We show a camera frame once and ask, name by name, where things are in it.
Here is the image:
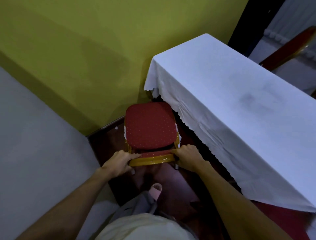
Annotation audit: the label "person's left hand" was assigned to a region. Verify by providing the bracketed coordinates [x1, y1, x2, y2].
[101, 149, 142, 179]

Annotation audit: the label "person's right hand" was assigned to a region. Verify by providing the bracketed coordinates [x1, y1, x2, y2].
[171, 144, 210, 174]

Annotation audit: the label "red chair with gold frame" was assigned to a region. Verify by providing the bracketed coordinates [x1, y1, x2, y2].
[123, 102, 182, 176]

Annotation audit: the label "person's right forearm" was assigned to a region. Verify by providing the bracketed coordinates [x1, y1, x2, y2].
[197, 161, 295, 240]

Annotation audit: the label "person's left forearm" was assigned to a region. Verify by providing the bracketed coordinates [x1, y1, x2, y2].
[15, 167, 116, 240]

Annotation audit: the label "pink slipper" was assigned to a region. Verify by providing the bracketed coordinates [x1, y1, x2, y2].
[149, 183, 163, 201]

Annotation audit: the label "grey trousers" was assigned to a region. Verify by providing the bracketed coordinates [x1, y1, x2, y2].
[108, 190, 198, 240]

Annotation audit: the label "white scalloped tablecloth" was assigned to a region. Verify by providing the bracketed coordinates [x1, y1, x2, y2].
[144, 33, 316, 213]

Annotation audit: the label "cream shirt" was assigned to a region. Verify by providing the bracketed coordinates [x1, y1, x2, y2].
[95, 213, 196, 240]

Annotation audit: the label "red cloth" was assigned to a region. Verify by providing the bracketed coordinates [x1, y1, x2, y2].
[252, 200, 316, 240]

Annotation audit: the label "dark red wooden chair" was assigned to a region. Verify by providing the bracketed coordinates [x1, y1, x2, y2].
[259, 26, 316, 73]

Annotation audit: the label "white fringed table cover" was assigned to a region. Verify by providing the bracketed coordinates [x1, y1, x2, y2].
[248, 0, 316, 96]

